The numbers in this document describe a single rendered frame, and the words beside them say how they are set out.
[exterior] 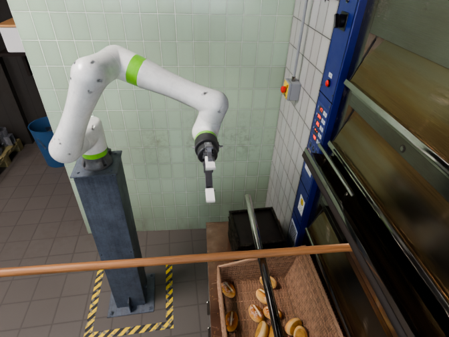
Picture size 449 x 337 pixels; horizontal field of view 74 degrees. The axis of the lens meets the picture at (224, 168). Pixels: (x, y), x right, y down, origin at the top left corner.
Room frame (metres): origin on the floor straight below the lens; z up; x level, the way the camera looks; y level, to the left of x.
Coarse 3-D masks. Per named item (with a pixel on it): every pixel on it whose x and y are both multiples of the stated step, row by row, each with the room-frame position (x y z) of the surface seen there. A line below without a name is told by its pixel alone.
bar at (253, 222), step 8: (248, 200) 1.03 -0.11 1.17; (248, 208) 0.99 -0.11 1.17; (256, 224) 0.89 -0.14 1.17; (256, 232) 0.84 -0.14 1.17; (256, 240) 0.80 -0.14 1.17; (256, 248) 0.76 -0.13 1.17; (264, 264) 0.69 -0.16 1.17; (264, 272) 0.65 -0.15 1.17; (264, 280) 0.62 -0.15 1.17; (264, 288) 0.60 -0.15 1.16; (272, 288) 0.59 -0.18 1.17; (272, 296) 0.56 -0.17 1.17; (272, 304) 0.53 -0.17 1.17; (272, 312) 0.51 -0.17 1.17; (272, 320) 0.48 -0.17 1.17; (280, 320) 0.49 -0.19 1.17; (280, 328) 0.46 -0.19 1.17; (280, 336) 0.43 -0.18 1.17
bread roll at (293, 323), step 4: (292, 320) 0.76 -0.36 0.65; (296, 320) 0.76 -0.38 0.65; (300, 320) 0.76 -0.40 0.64; (288, 324) 0.74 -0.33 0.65; (292, 324) 0.74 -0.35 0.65; (296, 324) 0.74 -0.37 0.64; (300, 324) 0.75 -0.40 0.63; (288, 328) 0.72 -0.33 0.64; (292, 328) 0.72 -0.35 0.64; (288, 332) 0.71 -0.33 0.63; (292, 332) 0.71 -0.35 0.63
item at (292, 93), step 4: (288, 80) 1.70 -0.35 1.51; (296, 80) 1.70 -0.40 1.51; (284, 84) 1.73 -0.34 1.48; (288, 84) 1.65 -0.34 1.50; (292, 84) 1.64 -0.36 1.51; (296, 84) 1.64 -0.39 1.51; (300, 84) 1.65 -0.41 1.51; (288, 88) 1.65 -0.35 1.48; (292, 88) 1.64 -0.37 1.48; (296, 88) 1.64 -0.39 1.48; (300, 88) 1.65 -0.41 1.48; (288, 92) 1.64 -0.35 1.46; (292, 92) 1.64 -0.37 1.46; (296, 92) 1.64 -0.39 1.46; (288, 96) 1.64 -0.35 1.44; (292, 96) 1.64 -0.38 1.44; (296, 96) 1.64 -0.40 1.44
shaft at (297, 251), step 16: (176, 256) 0.68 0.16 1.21; (192, 256) 0.69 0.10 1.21; (208, 256) 0.69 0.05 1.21; (224, 256) 0.69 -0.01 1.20; (240, 256) 0.70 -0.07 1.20; (256, 256) 0.70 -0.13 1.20; (272, 256) 0.71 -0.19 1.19; (0, 272) 0.60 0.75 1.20; (16, 272) 0.60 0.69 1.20; (32, 272) 0.61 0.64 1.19; (48, 272) 0.61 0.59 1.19; (64, 272) 0.62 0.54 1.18
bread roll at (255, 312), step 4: (252, 304) 0.84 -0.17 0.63; (252, 308) 0.82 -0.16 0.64; (256, 308) 0.81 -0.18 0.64; (260, 308) 0.82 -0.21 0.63; (252, 312) 0.80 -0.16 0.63; (256, 312) 0.79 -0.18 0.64; (260, 312) 0.79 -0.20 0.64; (252, 316) 0.78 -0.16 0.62; (256, 316) 0.78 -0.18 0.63; (260, 316) 0.78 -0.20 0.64; (256, 320) 0.77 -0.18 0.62; (260, 320) 0.77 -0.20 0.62
